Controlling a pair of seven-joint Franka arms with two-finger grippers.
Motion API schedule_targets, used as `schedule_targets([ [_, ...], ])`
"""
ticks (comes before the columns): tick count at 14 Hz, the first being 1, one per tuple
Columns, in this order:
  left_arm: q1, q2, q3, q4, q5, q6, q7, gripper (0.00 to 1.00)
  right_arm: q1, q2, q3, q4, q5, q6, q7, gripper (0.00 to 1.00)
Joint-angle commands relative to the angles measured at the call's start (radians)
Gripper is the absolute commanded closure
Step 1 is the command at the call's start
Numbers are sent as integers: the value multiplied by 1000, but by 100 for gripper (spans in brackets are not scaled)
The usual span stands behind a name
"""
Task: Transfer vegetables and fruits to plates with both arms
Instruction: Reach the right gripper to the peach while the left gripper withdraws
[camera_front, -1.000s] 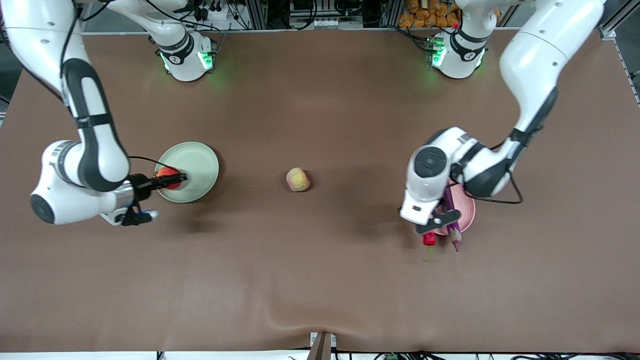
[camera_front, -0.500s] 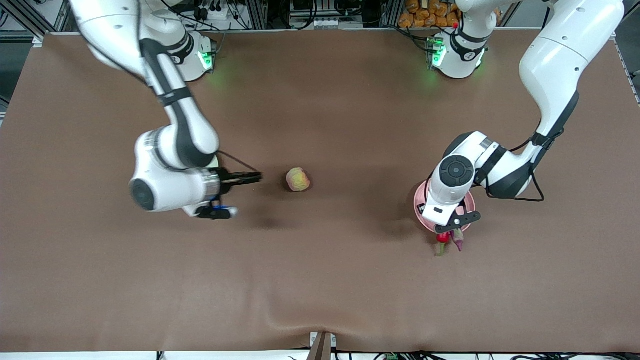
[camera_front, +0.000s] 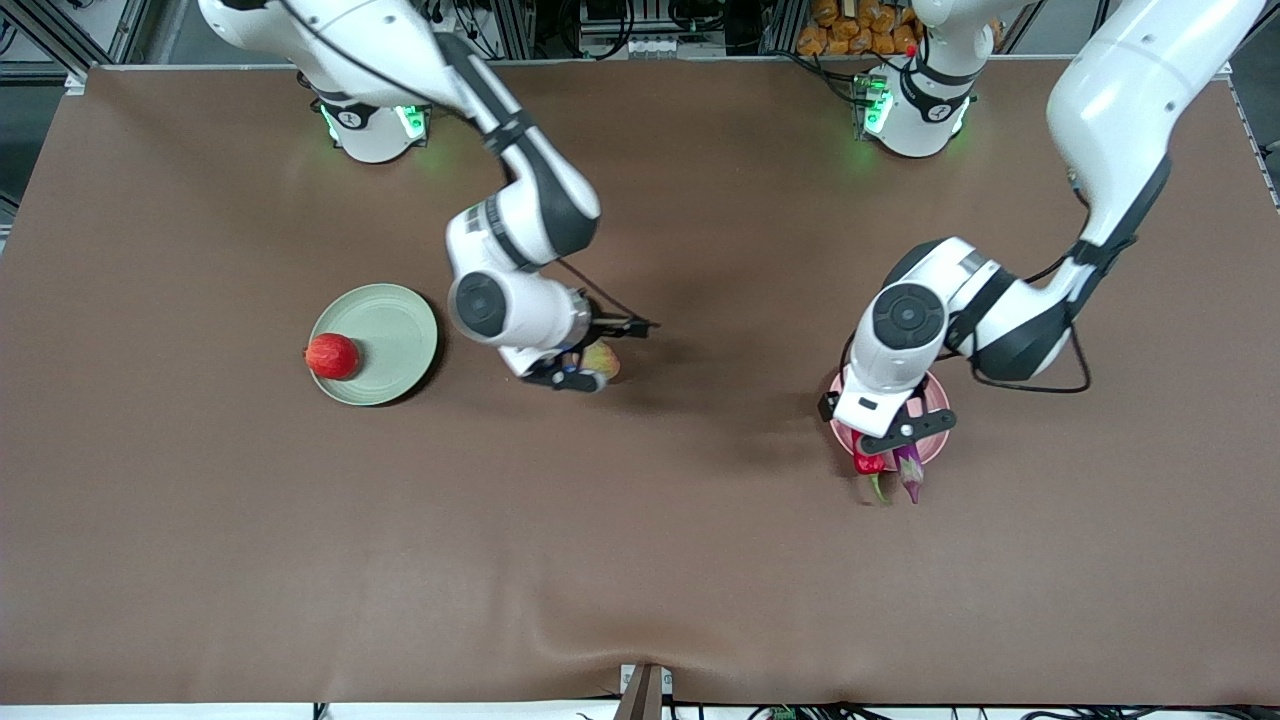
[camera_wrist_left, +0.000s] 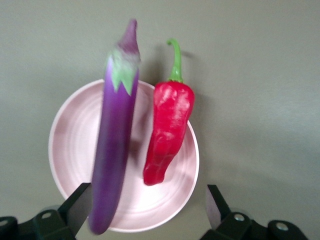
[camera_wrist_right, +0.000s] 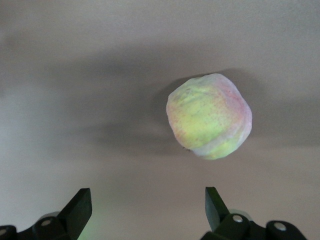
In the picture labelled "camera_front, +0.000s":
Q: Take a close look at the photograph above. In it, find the red chili pepper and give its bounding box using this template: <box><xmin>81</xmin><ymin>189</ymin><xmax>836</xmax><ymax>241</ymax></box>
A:
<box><xmin>852</xmin><ymin>435</ymin><xmax>891</xmax><ymax>504</ymax></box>

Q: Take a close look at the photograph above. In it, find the pale yellow pink fruit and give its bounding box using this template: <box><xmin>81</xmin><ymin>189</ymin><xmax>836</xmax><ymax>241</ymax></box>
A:
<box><xmin>580</xmin><ymin>340</ymin><xmax>622</xmax><ymax>387</ymax></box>

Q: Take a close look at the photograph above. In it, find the long purple eggplant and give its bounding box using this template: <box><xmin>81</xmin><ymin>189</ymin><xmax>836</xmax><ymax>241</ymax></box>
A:
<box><xmin>893</xmin><ymin>440</ymin><xmax>926</xmax><ymax>506</ymax></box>

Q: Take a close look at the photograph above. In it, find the red pomegranate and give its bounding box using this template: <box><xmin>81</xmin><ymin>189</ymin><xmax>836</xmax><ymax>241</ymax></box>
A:
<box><xmin>304</xmin><ymin>333</ymin><xmax>362</xmax><ymax>382</ymax></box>

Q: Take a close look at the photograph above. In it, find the pink round plate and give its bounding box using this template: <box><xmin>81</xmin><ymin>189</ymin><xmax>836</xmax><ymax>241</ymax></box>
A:
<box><xmin>828</xmin><ymin>365</ymin><xmax>952</xmax><ymax>471</ymax></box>

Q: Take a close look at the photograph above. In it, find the pale green round plate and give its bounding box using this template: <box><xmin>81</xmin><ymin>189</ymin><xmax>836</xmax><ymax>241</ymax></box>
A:
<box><xmin>307</xmin><ymin>283</ymin><xmax>440</xmax><ymax>407</ymax></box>

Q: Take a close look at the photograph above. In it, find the brown table cover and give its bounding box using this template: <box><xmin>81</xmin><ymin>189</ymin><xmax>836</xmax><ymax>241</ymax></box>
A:
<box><xmin>0</xmin><ymin>55</ymin><xmax>1280</xmax><ymax>706</ymax></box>

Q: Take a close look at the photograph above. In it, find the bag of orange items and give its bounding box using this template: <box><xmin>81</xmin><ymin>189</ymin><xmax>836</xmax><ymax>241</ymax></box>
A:
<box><xmin>797</xmin><ymin>0</ymin><xmax>919</xmax><ymax>58</ymax></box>

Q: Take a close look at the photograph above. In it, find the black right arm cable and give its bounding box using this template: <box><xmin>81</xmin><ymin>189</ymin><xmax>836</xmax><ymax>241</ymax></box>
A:
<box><xmin>270</xmin><ymin>0</ymin><xmax>661</xmax><ymax>336</ymax></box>

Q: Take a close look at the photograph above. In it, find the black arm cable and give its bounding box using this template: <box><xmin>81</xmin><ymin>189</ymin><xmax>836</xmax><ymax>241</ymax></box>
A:
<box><xmin>840</xmin><ymin>165</ymin><xmax>1093</xmax><ymax>395</ymax></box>
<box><xmin>270</xmin><ymin>0</ymin><xmax>661</xmax><ymax>336</ymax></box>

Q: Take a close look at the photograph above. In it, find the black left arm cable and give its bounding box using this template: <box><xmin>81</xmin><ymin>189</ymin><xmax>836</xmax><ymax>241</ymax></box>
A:
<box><xmin>840</xmin><ymin>165</ymin><xmax>1093</xmax><ymax>395</ymax></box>

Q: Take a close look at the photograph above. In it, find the grey metal bracket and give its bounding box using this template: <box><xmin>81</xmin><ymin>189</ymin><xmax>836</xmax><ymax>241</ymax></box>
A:
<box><xmin>618</xmin><ymin>663</ymin><xmax>674</xmax><ymax>720</ymax></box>

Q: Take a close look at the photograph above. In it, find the aluminium frame post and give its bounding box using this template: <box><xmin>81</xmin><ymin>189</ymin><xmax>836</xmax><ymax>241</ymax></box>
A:
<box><xmin>497</xmin><ymin>0</ymin><xmax>536</xmax><ymax>61</ymax></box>
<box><xmin>762</xmin><ymin>0</ymin><xmax>804</xmax><ymax>56</ymax></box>

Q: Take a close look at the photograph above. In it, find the diagonal aluminium frame bar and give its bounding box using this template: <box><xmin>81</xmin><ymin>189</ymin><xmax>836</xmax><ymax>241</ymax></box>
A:
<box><xmin>10</xmin><ymin>0</ymin><xmax>111</xmax><ymax>69</ymax></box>

